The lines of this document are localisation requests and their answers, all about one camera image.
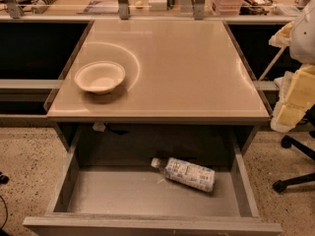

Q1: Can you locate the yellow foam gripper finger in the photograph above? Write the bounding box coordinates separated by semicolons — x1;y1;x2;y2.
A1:
270;64;315;133

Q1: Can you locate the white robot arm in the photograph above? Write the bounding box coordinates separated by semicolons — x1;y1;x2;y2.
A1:
269;0;315;133

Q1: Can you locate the grey cabinet counter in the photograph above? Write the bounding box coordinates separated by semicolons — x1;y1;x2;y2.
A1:
47;19;270;124

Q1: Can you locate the grey open top drawer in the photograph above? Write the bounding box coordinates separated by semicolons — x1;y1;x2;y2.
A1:
24;125;282;236

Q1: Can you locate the white stick with black tip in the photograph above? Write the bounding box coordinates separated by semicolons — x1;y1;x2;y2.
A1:
258;47;286;81

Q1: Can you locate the black office chair base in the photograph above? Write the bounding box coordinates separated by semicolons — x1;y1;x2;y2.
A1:
272;130;315;194

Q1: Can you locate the white paper bowl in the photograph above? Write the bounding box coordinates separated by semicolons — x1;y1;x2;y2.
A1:
74;61;126;94

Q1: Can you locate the purple book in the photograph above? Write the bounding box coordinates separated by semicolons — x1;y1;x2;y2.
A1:
84;1;118;14

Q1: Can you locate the black coiled tool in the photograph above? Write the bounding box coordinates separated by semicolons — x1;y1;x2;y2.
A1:
31;0;57;14

